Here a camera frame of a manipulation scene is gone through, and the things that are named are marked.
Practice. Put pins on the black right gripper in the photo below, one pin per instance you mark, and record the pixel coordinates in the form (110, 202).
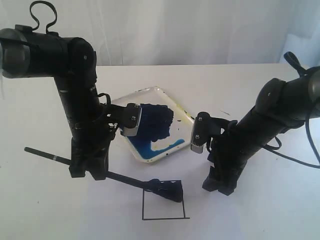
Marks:
(228, 153)

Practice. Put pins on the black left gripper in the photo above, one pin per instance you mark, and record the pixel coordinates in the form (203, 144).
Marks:
(88, 138)

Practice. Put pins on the black paintbrush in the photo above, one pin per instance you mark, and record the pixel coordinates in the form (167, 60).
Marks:
(168, 189)

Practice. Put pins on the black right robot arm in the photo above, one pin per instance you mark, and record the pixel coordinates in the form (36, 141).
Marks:
(279, 107)

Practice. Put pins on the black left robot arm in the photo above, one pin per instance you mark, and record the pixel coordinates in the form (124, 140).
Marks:
(71, 62)

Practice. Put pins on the white paint tray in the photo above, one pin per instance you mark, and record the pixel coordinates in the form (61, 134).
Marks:
(164, 127)

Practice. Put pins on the white paper sheet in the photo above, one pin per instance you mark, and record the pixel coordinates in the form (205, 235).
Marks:
(111, 210)

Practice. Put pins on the white curtain backdrop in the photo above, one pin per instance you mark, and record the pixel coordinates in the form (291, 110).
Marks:
(181, 32)

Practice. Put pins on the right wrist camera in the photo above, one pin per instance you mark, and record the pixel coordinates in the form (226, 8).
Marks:
(199, 134)

